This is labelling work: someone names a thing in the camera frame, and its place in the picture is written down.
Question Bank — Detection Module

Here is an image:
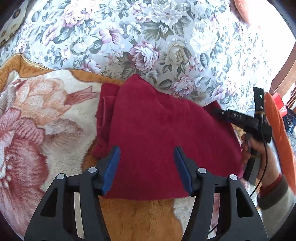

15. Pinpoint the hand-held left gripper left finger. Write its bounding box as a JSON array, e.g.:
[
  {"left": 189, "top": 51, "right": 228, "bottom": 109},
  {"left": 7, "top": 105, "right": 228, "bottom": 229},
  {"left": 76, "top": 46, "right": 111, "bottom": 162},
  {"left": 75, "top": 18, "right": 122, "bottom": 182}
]
[{"left": 24, "top": 146, "right": 121, "bottom": 241}]

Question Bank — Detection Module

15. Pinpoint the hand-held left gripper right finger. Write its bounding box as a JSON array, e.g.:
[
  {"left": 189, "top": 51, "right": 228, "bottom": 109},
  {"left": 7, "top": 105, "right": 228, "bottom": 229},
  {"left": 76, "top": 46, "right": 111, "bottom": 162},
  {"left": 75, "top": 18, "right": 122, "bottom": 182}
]
[{"left": 174, "top": 146, "right": 269, "bottom": 241}]

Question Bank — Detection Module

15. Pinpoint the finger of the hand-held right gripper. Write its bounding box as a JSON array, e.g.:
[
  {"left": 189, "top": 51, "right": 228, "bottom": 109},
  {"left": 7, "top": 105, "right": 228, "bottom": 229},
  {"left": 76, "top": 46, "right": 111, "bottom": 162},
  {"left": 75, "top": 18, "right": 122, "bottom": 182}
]
[{"left": 211, "top": 107, "right": 232, "bottom": 122}]

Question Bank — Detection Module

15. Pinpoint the red knit sweater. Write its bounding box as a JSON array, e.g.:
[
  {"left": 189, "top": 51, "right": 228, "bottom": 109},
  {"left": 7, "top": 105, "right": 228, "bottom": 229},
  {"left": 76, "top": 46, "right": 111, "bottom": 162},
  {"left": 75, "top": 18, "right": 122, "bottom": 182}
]
[{"left": 92, "top": 75, "right": 245, "bottom": 201}]

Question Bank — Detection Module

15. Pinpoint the person's right forearm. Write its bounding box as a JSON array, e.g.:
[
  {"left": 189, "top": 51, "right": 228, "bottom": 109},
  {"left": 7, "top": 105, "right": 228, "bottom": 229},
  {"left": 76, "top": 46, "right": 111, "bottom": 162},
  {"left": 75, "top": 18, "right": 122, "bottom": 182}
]
[{"left": 256, "top": 173, "right": 296, "bottom": 212}]

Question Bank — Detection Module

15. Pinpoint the person's right hand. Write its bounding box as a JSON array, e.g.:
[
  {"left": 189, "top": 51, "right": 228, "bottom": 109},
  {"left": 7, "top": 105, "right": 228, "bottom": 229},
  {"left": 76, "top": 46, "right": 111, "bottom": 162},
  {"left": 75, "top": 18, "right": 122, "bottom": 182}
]
[{"left": 240, "top": 134, "right": 283, "bottom": 187}]

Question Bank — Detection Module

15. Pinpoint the orange-brown cloth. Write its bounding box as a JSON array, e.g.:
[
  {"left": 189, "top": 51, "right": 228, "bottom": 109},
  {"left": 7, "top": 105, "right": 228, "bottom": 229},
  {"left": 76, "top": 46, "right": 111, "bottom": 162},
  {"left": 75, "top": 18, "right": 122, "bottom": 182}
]
[{"left": 264, "top": 92, "right": 296, "bottom": 167}]

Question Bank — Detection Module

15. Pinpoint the red box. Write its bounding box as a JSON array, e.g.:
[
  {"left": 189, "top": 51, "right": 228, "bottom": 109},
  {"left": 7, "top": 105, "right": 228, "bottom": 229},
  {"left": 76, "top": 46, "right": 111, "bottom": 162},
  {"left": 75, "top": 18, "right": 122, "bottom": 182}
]
[{"left": 271, "top": 92, "right": 287, "bottom": 119}]

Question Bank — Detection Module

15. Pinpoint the wooden furniture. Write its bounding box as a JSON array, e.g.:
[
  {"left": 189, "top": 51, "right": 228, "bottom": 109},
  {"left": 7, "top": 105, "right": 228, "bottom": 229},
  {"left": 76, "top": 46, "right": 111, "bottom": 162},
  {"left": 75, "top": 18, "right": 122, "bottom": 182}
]
[{"left": 270, "top": 56, "right": 296, "bottom": 95}]

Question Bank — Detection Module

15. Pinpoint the flower print fleece blanket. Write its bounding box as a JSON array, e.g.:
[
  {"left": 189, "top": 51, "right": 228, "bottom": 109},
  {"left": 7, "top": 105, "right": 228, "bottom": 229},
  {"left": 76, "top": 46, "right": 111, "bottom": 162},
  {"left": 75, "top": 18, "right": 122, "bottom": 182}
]
[{"left": 0, "top": 54, "right": 262, "bottom": 241}]

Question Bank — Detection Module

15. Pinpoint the floral print quilt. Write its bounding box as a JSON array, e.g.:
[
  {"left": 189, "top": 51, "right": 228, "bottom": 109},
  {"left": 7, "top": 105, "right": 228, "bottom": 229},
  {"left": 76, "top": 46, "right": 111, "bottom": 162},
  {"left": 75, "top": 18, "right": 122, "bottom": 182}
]
[{"left": 0, "top": 0, "right": 287, "bottom": 112}]

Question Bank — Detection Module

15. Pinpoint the cream patterned pillow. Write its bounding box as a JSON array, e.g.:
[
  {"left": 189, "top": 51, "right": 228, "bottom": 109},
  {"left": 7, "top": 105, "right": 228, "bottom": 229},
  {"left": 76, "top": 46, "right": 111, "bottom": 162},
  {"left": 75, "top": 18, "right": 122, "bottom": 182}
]
[{"left": 0, "top": 0, "right": 30, "bottom": 47}]

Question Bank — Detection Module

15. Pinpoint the black cable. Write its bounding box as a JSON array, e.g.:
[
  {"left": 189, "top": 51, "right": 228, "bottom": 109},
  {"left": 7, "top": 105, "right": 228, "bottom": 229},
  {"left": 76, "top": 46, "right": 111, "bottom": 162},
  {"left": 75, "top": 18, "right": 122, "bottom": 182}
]
[{"left": 207, "top": 105, "right": 269, "bottom": 235}]

